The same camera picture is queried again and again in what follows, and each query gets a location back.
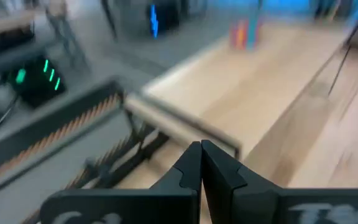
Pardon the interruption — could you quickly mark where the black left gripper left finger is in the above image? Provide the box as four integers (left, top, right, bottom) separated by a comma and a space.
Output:
39, 141, 203, 224

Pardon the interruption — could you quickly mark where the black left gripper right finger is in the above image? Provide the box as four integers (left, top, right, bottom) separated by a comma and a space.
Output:
201, 139, 358, 224

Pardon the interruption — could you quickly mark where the teal can with orange slices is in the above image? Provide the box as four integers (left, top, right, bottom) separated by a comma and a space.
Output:
228, 17, 262, 50

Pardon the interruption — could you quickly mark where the black computer with green lights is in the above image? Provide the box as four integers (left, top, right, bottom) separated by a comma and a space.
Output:
6, 55, 67, 108

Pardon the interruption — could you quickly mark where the wooden shelf with black frame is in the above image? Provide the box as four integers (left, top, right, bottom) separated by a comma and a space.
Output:
124, 18, 351, 162

